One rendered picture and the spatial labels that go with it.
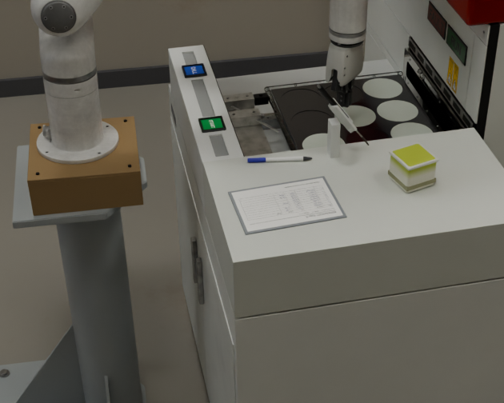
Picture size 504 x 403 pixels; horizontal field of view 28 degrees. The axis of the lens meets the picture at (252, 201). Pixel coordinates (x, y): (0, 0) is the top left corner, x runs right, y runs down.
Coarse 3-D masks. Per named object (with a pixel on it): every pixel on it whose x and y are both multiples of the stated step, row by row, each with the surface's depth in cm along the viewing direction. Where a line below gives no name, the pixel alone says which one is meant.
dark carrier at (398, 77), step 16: (368, 80) 259; (400, 80) 258; (288, 96) 253; (304, 96) 253; (320, 96) 253; (336, 96) 253; (352, 96) 252; (368, 96) 252; (400, 96) 252; (288, 112) 247; (304, 112) 247; (320, 112) 247; (288, 128) 241; (304, 128) 241; (320, 128) 241; (368, 128) 240; (384, 128) 240; (432, 128) 240
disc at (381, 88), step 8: (376, 80) 258; (384, 80) 258; (392, 80) 258; (368, 88) 255; (376, 88) 255; (384, 88) 255; (392, 88) 255; (400, 88) 255; (376, 96) 252; (384, 96) 252; (392, 96) 252
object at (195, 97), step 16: (176, 48) 262; (192, 48) 262; (176, 64) 255; (208, 64) 254; (176, 80) 251; (192, 80) 248; (208, 80) 248; (176, 96) 256; (192, 96) 242; (208, 96) 242; (176, 112) 262; (192, 112) 236; (208, 112) 236; (224, 112) 235; (192, 128) 230; (192, 144) 234; (208, 144) 224; (224, 144) 225; (192, 160) 238; (208, 160) 219
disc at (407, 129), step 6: (396, 126) 241; (402, 126) 241; (408, 126) 240; (414, 126) 240; (420, 126) 240; (426, 126) 240; (390, 132) 239; (396, 132) 239; (402, 132) 239; (408, 132) 238; (414, 132) 238; (420, 132) 238; (426, 132) 238; (432, 132) 238
